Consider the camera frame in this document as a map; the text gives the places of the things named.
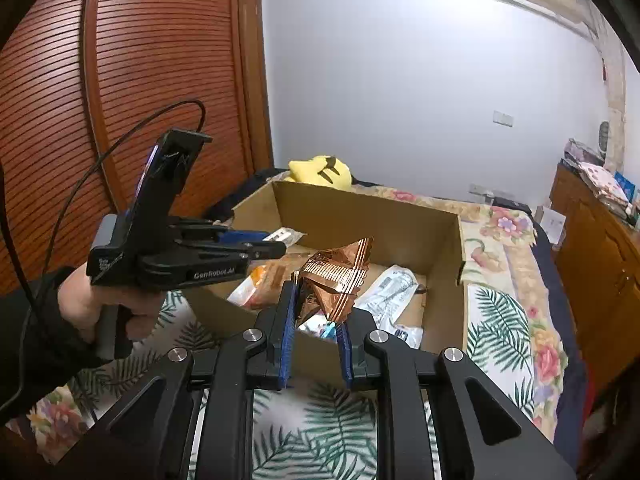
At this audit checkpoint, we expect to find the leaf print blanket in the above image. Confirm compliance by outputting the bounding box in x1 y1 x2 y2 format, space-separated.
70 284 540 480

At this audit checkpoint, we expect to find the person's left hand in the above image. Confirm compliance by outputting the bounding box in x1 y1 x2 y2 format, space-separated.
57 262 168 346

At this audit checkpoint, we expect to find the pile of folded cloths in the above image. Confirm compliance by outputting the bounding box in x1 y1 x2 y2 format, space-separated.
562 137 638 212

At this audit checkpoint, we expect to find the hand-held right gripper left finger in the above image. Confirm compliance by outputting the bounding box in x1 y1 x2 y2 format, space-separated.
65 280 300 480

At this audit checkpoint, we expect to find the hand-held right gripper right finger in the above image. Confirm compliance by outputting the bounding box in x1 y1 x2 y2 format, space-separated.
336 307 577 480

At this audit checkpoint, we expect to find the black cable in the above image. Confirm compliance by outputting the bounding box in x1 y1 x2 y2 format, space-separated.
0 99 209 413

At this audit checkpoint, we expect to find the yellow plush toy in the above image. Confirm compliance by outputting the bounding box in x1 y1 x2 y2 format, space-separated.
288 155 354 191

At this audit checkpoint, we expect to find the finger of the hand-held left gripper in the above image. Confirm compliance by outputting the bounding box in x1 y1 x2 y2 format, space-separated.
167 216 273 247
172 239 288 264

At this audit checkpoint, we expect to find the wooden cabinet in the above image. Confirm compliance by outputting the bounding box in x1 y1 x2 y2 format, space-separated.
549 162 640 392

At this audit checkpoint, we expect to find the small white box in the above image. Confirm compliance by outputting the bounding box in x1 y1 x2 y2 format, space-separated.
534 205 567 247

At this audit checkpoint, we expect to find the copper foil snack packet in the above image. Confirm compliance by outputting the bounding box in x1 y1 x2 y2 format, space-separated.
295 237 375 324

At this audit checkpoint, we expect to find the small white snack bar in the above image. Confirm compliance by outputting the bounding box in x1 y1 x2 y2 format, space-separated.
264 227 307 247

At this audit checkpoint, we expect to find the large orange white snack packet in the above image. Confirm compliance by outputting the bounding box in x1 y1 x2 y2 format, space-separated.
227 260 281 310

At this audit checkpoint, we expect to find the white red snack packet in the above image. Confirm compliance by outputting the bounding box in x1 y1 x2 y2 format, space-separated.
354 264 421 332

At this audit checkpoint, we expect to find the dark bulky object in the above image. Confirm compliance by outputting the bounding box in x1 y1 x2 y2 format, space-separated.
575 370 640 480

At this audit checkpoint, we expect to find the wooden slatted wardrobe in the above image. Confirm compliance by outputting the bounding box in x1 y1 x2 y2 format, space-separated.
0 0 275 297

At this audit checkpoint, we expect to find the person's left forearm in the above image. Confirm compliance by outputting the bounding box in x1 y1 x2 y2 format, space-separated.
0 264 117 427

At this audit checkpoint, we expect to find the brown cardboard box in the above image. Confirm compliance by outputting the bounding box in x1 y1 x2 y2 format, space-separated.
182 180 468 386

